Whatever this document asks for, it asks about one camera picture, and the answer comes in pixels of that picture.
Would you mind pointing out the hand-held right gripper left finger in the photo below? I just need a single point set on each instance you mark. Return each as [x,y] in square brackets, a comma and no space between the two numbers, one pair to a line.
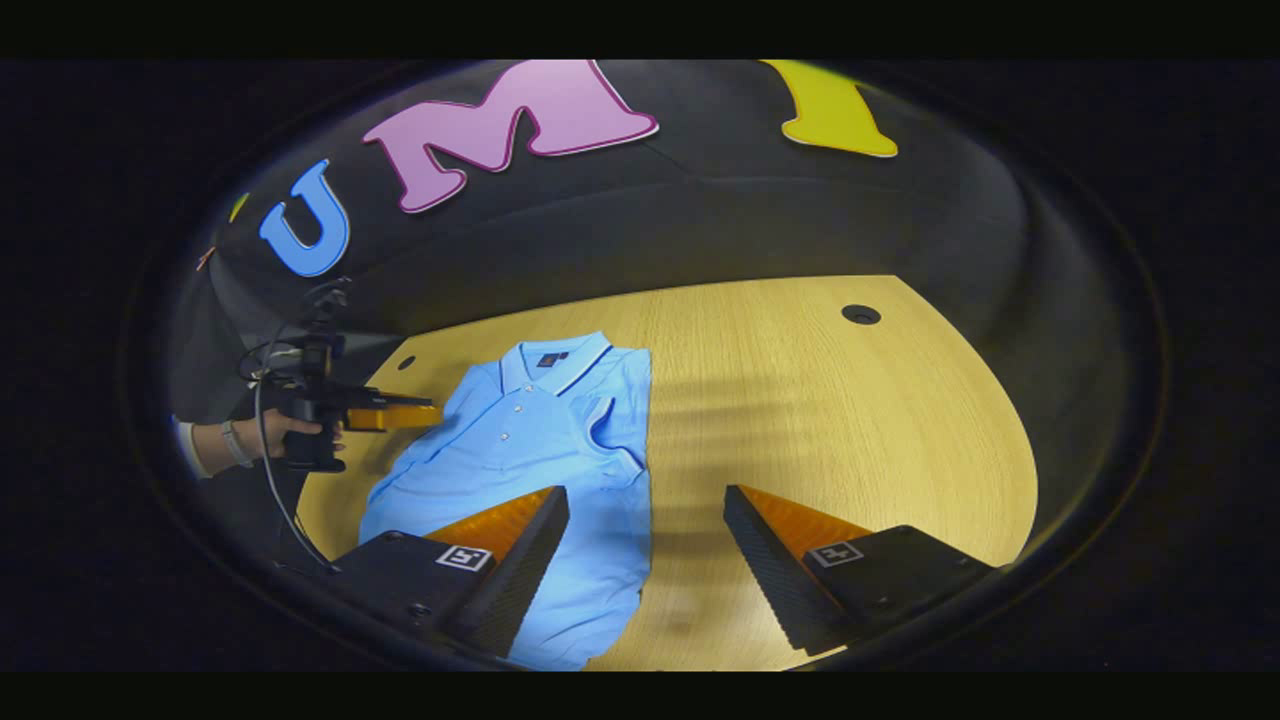
[520,570]

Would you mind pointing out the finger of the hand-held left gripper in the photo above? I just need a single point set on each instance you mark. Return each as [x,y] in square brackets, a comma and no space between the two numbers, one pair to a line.
[385,399]
[395,418]

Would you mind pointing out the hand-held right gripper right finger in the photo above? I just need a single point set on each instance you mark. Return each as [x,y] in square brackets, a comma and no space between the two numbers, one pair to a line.
[770,570]

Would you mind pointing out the light blue T-shirt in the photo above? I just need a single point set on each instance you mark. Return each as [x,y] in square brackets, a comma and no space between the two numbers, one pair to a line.
[530,430]

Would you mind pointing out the grey wrist band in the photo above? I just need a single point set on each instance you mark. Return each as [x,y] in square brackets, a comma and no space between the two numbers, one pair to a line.
[237,443]

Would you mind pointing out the black backdrop cloth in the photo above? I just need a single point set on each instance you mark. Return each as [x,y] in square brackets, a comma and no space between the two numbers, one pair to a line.
[700,220]

